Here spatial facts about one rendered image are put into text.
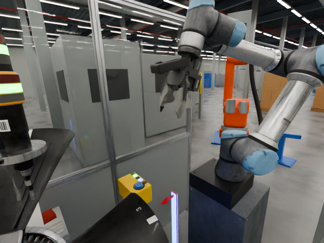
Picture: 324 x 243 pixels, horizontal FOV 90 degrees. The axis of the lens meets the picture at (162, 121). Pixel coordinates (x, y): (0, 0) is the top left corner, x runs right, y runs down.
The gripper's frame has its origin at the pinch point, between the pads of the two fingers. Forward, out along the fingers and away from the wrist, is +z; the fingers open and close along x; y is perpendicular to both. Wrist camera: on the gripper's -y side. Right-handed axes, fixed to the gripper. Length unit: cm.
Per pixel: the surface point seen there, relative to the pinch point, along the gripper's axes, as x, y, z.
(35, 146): -8.2, -33.3, 8.8
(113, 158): 62, 17, 47
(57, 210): 52, -15, 72
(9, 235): -2.5, -34.9, 30.0
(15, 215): -1.2, -34.4, 26.7
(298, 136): 21, 325, 1
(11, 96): -8.4, -36.9, 1.3
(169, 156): 65, 75, 49
